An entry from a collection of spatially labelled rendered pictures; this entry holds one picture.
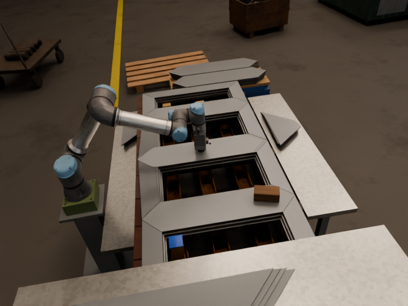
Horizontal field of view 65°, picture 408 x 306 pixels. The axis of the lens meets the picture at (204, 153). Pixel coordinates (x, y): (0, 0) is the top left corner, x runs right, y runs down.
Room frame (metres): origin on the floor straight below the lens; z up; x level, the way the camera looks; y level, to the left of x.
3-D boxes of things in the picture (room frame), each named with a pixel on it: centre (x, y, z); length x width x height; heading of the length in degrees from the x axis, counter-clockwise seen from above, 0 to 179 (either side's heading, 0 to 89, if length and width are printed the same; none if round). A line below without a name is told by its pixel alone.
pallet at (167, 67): (4.32, 0.39, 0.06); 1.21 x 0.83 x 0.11; 97
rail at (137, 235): (1.42, 0.38, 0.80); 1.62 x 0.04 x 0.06; 5
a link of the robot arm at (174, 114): (1.43, 0.11, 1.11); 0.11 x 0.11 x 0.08; 1
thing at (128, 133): (1.96, 0.52, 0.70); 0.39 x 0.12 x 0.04; 5
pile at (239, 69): (2.49, -0.17, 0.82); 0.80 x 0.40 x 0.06; 95
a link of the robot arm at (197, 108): (1.45, 0.02, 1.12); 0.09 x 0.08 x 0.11; 91
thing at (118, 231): (1.61, 0.52, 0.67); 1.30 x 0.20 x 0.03; 5
